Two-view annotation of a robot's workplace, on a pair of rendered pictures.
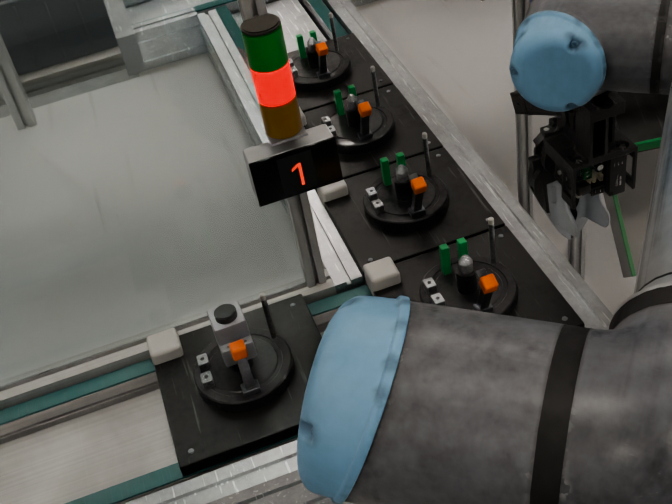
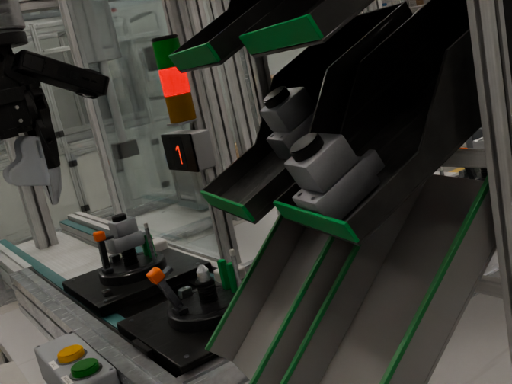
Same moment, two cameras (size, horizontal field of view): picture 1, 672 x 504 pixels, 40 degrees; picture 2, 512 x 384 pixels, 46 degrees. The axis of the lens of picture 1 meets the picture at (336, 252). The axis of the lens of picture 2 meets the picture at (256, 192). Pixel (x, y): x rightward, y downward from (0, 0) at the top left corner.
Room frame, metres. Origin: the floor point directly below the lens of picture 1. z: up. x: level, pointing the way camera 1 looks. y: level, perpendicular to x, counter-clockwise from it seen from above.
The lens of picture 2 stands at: (0.74, -1.06, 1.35)
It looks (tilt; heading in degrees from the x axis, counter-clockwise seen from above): 12 degrees down; 69
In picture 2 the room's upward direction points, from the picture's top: 12 degrees counter-clockwise
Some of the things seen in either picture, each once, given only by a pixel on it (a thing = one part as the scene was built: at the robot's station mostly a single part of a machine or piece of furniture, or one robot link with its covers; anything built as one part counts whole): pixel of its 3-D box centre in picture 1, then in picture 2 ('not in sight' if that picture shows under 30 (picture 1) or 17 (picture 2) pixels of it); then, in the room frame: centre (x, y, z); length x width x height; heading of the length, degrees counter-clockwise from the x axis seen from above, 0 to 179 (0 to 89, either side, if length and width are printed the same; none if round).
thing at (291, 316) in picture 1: (246, 377); (135, 276); (0.91, 0.16, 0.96); 0.24 x 0.24 x 0.02; 11
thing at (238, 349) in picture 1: (242, 361); (106, 248); (0.86, 0.15, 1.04); 0.04 x 0.02 x 0.08; 11
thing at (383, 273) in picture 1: (466, 275); (206, 286); (0.97, -0.18, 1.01); 0.24 x 0.24 x 0.13; 11
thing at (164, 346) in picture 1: (166, 349); (156, 249); (0.98, 0.27, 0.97); 0.05 x 0.05 x 0.04; 11
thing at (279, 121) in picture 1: (280, 113); (180, 107); (1.05, 0.03, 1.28); 0.05 x 0.05 x 0.05
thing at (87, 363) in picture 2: not in sight; (85, 370); (0.76, -0.20, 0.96); 0.04 x 0.04 x 0.02
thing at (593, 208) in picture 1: (592, 209); (33, 173); (0.76, -0.28, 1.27); 0.06 x 0.03 x 0.09; 11
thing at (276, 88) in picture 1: (273, 80); (174, 81); (1.05, 0.03, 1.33); 0.05 x 0.05 x 0.05
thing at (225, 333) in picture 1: (228, 324); (127, 229); (0.92, 0.16, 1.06); 0.08 x 0.04 x 0.07; 12
